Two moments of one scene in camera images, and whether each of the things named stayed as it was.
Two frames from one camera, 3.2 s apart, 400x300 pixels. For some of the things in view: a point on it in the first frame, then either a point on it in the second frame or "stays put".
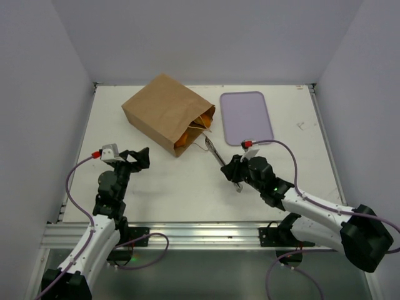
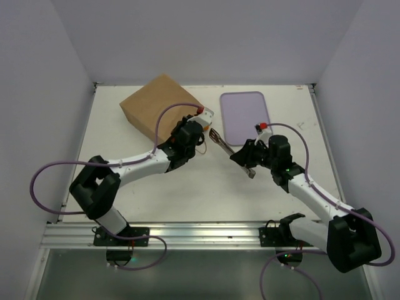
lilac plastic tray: (245, 115) stays put
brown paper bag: (164, 109) stays put
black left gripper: (142, 162) -> (175, 132)
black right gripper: (237, 169) -> (249, 153)
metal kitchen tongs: (211, 147) -> (215, 138)
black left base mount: (120, 257) stays put
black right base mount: (274, 235) stays put
